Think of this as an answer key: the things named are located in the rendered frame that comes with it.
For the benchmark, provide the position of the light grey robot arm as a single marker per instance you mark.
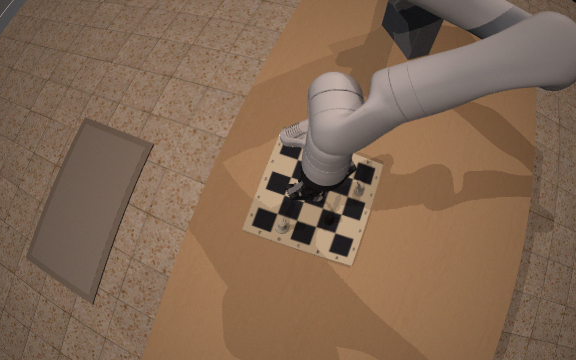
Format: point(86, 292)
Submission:
point(539, 51)

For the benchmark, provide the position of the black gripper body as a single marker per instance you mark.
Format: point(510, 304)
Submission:
point(308, 184)

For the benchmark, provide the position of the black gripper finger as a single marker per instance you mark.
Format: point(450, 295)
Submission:
point(296, 193)
point(351, 170)

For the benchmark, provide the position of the black and white chessboard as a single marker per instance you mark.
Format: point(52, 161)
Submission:
point(307, 231)

